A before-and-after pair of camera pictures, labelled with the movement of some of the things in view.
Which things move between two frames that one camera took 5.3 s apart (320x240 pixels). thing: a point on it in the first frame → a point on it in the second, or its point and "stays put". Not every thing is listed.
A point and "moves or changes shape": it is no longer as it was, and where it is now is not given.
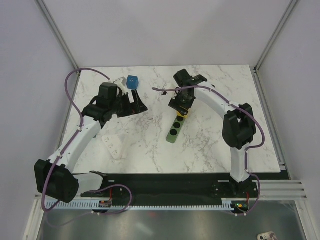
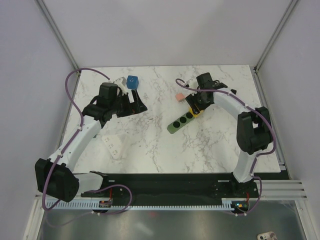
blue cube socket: x=132 y=82 stays put
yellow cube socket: x=185 y=116 → x=195 y=115
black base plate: x=174 y=187 stays put
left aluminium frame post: x=60 y=38 stays put
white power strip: x=113 y=146 stays put
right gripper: x=175 y=104 → x=192 y=100
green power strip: x=175 y=129 moves or changes shape
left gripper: x=132 y=108 stays put
